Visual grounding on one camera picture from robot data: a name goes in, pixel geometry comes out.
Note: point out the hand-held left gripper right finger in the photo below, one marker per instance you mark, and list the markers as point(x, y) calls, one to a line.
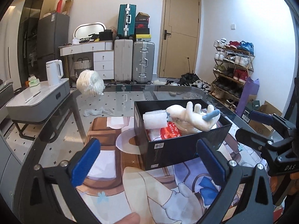
point(210, 165)

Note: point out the white pen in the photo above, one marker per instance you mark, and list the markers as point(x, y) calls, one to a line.
point(32, 96)

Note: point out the wooden door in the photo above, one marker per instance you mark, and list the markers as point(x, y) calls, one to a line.
point(182, 32)

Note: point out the rows of shelved shoes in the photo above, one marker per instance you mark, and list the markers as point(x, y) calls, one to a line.
point(233, 60)

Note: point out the teal suitcase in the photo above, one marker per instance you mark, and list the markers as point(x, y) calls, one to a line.
point(126, 19)

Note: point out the wooden shoe rack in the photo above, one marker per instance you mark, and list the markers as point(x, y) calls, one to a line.
point(251, 58)

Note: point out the wicker basket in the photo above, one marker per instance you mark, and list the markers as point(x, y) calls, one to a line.
point(81, 66)

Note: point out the beige suitcase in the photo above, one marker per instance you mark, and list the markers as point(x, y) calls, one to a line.
point(123, 60)

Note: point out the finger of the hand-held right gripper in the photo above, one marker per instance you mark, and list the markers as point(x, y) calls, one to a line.
point(261, 117)
point(252, 136)

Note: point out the red balloon packet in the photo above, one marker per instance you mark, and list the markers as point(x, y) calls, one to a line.
point(169, 132)

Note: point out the grey fridge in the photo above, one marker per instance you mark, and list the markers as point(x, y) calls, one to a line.
point(52, 37)

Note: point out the oval mirror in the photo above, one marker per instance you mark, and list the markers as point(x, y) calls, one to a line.
point(87, 29)

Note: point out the black tall cabinet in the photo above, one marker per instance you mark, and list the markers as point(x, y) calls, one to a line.
point(28, 39)

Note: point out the brown cardboard shoe box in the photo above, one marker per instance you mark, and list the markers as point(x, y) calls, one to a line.
point(142, 15)

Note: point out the purple rolled mat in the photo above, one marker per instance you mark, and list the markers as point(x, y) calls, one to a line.
point(248, 95)

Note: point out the grey white socks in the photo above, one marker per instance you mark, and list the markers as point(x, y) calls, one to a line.
point(98, 112)

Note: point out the black bag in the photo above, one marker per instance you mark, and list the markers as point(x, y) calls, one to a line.
point(105, 34)

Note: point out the yellow black shoe box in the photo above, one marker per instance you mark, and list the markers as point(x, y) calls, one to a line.
point(143, 37)

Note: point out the white electric kettle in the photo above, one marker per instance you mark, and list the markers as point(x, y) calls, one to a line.
point(55, 72)

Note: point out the silver suitcase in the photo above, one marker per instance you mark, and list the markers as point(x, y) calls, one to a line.
point(143, 61)

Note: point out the black storage box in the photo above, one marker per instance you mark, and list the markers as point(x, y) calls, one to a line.
point(177, 149)

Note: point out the printed table mat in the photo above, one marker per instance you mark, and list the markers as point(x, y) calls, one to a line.
point(140, 186)

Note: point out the black umbrella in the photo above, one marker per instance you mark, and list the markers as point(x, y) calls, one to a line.
point(189, 75)

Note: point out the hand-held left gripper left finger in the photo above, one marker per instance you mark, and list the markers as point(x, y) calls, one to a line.
point(86, 161)

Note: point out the white plush doll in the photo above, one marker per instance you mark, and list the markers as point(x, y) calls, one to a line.
point(189, 116)

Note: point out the white foam roll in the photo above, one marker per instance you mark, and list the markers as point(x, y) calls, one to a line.
point(154, 120)

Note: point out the pile of loose shoes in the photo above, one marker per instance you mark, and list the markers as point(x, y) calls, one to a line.
point(201, 84)

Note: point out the green tissue box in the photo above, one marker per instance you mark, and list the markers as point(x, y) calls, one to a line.
point(32, 81)

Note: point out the white vanity desk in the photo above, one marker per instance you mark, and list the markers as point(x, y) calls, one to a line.
point(93, 56)

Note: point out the black shoe box red logo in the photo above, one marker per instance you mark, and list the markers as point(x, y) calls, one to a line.
point(142, 26)

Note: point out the person's left hand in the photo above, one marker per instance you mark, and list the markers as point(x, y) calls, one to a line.
point(128, 218)

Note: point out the open cardboard box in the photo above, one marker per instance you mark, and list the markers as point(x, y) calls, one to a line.
point(264, 112)

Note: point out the white bagged quilt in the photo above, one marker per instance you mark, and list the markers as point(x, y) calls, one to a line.
point(90, 84)

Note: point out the grey side table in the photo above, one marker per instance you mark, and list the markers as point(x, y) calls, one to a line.
point(37, 105)

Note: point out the white floor cloth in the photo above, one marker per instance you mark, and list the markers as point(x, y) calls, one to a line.
point(158, 82)

